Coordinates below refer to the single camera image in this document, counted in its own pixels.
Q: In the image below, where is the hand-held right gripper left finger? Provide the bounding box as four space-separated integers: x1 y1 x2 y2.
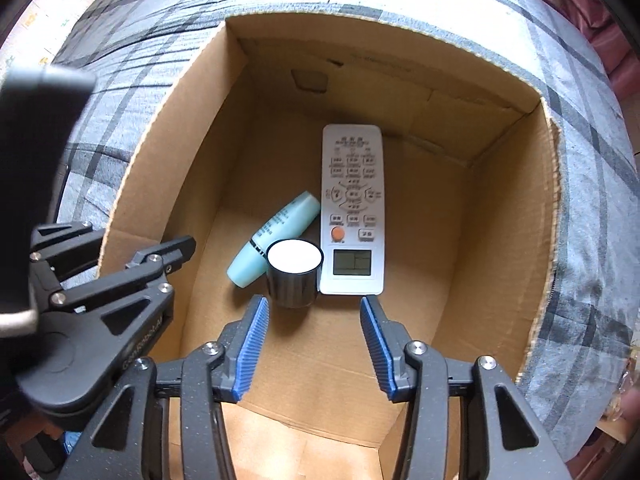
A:
60 294 271 480

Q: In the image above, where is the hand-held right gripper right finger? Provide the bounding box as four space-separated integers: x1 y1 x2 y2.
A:
360 295 576 480

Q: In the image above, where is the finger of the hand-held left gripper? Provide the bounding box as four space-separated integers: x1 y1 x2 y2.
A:
49 235 197 363
29 220 107 287

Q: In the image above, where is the black round jar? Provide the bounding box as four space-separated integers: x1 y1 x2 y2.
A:
266 239 325 309

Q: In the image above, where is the light teal cosmetic tube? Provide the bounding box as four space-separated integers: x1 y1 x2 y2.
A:
226 191 322 289

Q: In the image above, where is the brown cardboard box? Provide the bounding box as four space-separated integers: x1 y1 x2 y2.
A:
97 10 568 451

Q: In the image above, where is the white remote control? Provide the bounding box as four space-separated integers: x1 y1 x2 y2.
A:
319 124 386 296

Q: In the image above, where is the grey plaid bedsheet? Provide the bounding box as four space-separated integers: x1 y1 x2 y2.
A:
50 0 640 465

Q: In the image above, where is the pink curtain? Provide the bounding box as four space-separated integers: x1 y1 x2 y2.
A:
530 0 631 108

